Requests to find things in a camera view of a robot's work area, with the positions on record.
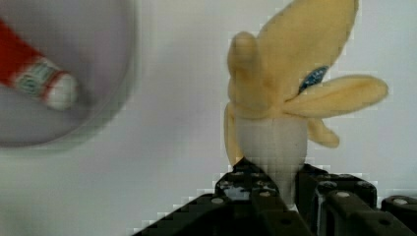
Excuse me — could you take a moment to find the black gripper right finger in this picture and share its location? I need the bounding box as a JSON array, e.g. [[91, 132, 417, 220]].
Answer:
[[295, 164, 416, 236]]

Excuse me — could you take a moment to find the grey oval plate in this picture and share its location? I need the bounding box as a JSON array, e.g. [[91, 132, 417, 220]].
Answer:
[[0, 0, 141, 148]]

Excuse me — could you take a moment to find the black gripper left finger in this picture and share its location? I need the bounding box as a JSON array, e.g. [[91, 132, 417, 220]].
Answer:
[[132, 159, 314, 236]]

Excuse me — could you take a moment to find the yellow plush peeled banana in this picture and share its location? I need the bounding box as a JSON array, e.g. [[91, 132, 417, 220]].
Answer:
[[224, 0, 388, 206]]

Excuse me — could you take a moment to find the red ketchup bottle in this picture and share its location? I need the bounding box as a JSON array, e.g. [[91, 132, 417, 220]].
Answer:
[[0, 22, 79, 110]]

